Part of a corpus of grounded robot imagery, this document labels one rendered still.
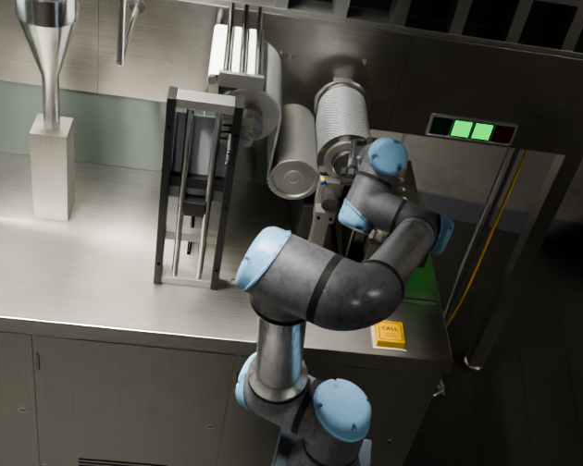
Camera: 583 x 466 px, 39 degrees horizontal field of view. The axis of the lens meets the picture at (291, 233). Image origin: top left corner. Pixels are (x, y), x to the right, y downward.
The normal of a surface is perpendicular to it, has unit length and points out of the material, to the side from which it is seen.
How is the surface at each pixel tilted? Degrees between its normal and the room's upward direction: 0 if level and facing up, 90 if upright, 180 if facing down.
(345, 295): 48
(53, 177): 90
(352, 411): 8
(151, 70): 90
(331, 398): 8
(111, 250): 0
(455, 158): 90
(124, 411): 90
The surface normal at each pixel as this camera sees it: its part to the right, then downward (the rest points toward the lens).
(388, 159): 0.11, 0.02
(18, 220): 0.16, -0.75
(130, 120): 0.01, 0.65
